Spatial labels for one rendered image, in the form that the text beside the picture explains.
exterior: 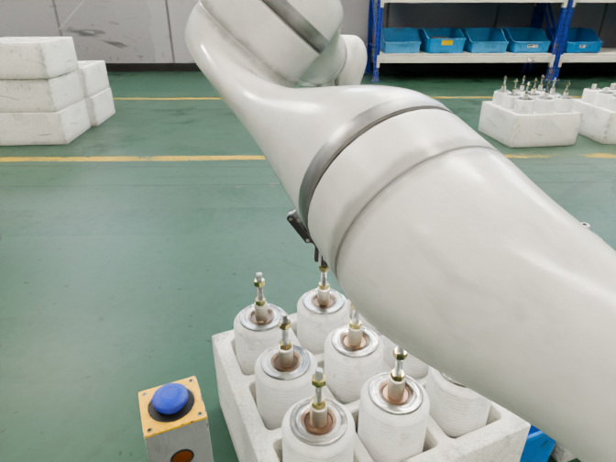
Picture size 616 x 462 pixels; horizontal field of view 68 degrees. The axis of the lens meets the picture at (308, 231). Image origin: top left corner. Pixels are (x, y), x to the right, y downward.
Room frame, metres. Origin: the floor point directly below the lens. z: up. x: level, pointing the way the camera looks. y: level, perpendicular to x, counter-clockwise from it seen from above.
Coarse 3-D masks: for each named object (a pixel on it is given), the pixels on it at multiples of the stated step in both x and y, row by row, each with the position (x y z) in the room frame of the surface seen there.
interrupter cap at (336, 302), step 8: (304, 296) 0.69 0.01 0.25; (312, 296) 0.69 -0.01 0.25; (336, 296) 0.69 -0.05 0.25; (304, 304) 0.66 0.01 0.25; (312, 304) 0.66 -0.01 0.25; (320, 304) 0.67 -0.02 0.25; (328, 304) 0.67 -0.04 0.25; (336, 304) 0.66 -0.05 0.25; (312, 312) 0.65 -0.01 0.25; (320, 312) 0.64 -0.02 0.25; (328, 312) 0.64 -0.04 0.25
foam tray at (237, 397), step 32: (224, 352) 0.62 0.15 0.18; (224, 384) 0.60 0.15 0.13; (224, 416) 0.64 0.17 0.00; (256, 416) 0.48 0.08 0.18; (352, 416) 0.49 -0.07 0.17; (512, 416) 0.48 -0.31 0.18; (256, 448) 0.43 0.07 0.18; (448, 448) 0.43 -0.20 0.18; (480, 448) 0.43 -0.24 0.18; (512, 448) 0.46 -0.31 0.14
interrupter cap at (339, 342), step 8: (344, 328) 0.60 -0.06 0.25; (336, 336) 0.58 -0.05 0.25; (344, 336) 0.58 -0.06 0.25; (368, 336) 0.58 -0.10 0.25; (376, 336) 0.58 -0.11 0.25; (336, 344) 0.56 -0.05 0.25; (344, 344) 0.56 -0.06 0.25; (360, 344) 0.56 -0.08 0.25; (368, 344) 0.56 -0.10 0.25; (376, 344) 0.56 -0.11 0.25; (344, 352) 0.54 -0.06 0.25; (352, 352) 0.54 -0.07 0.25; (360, 352) 0.54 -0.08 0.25; (368, 352) 0.54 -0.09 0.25
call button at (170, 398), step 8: (168, 384) 0.40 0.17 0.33; (176, 384) 0.40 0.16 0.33; (160, 392) 0.39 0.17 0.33; (168, 392) 0.39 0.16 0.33; (176, 392) 0.39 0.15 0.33; (184, 392) 0.39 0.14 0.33; (152, 400) 0.38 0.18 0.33; (160, 400) 0.38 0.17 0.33; (168, 400) 0.38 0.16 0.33; (176, 400) 0.38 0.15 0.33; (184, 400) 0.38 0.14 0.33; (160, 408) 0.37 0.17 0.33; (168, 408) 0.37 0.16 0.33; (176, 408) 0.37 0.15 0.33
